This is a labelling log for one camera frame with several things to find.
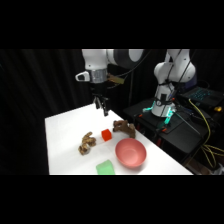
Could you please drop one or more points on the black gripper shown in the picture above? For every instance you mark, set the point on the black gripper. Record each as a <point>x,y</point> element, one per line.
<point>99,89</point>

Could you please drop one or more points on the green triangle block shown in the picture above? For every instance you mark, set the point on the green triangle block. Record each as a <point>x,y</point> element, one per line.
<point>105,167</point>

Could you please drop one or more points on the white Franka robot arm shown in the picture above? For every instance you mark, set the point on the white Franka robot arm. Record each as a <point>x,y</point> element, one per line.
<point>96,60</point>

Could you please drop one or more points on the pink bowl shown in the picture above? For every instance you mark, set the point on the pink bowl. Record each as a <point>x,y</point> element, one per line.
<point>130,152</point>

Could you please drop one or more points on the red cube block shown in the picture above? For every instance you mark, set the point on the red cube block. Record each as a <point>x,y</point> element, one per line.
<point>106,135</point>

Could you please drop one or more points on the dark brown plush toy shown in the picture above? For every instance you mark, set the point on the dark brown plush toy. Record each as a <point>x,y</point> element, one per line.
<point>124,127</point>

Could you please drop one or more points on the light brown plush toy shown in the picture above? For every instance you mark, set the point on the light brown plush toy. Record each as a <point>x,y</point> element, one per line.
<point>86,144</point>

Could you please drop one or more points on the black curtain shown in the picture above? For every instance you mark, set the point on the black curtain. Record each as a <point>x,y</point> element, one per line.
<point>36,86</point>

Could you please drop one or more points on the black robot stand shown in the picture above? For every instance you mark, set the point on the black robot stand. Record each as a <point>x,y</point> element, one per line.
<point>180,133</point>

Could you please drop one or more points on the black laptop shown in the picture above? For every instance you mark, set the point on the black laptop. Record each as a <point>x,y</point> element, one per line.
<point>203,95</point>

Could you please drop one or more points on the small yellow object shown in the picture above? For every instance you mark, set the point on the small yellow object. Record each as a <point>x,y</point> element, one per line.
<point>217,108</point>

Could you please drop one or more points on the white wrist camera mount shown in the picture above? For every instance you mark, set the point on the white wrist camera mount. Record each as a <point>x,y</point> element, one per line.
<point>82,76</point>

